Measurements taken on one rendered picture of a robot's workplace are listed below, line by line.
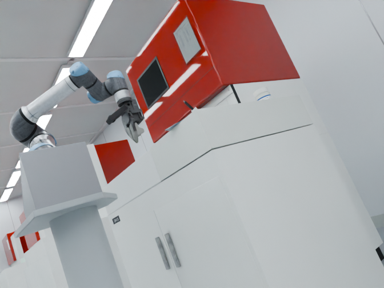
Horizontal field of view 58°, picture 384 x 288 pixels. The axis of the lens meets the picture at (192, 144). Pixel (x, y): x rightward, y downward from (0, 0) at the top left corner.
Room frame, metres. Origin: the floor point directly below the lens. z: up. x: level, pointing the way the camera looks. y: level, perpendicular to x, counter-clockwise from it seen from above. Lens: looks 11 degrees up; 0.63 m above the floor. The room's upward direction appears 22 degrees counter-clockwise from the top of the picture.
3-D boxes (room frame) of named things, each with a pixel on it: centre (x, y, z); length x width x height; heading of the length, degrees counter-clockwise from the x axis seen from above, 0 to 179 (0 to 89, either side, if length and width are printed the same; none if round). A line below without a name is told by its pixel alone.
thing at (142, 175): (1.62, 0.31, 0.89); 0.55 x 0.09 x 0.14; 40
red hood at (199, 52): (2.30, -0.29, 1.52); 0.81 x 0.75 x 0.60; 40
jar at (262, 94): (1.55, -0.39, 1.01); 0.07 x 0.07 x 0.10
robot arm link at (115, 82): (1.54, 0.22, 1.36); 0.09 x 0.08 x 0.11; 76
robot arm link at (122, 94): (1.54, 0.22, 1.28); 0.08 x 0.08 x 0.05
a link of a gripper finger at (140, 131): (1.53, 0.21, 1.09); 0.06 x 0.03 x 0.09; 129
